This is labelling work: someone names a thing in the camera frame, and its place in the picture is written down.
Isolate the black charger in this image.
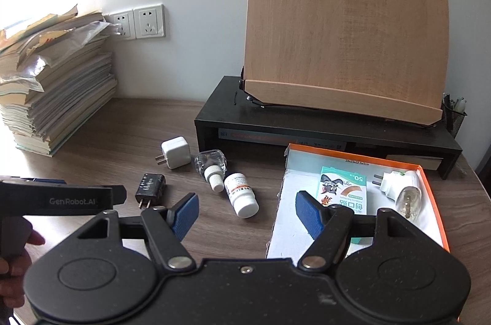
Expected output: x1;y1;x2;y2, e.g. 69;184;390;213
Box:
135;174;167;210

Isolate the black monitor riser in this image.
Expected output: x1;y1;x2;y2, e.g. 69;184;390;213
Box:
194;76;464;180

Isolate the black mesh pen holder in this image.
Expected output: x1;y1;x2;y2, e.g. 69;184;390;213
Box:
441;93;468;140

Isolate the wooden book stand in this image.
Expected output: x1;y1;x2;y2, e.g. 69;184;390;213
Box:
240;0;450;127

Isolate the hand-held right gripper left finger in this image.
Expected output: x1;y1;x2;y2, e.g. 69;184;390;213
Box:
77;193;200;270

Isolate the white usb charger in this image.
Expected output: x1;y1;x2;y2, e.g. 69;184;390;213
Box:
154;136;191;170

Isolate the white pill bottle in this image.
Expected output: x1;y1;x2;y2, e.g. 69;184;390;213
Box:
223;173;259;220

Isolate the orange-edged cardboard tray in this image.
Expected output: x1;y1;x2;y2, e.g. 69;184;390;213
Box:
265;143;450;260

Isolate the glass bottle with white cap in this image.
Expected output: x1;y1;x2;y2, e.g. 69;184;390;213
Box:
195;150;229;194

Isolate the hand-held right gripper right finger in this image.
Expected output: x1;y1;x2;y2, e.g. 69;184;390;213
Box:
295;191;417;270

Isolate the white wall socket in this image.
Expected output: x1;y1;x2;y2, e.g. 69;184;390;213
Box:
133;4;166;40
103;11;136;40

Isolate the stack of books and papers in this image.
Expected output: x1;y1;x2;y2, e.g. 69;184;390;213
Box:
0;5;118;158

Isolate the clear plastic bag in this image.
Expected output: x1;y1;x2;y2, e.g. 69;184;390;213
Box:
0;20;116;88

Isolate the teal bandage box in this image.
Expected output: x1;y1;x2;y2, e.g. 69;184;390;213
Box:
316;166;373;245

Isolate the repellent heater with clear bottle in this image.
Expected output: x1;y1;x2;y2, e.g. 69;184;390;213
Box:
371;172;423;222

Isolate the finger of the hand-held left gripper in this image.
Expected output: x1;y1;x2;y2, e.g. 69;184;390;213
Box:
111;185;127;206
0;175;67;186

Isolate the person's left hand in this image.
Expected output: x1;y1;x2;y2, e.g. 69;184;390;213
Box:
0;220;45;310

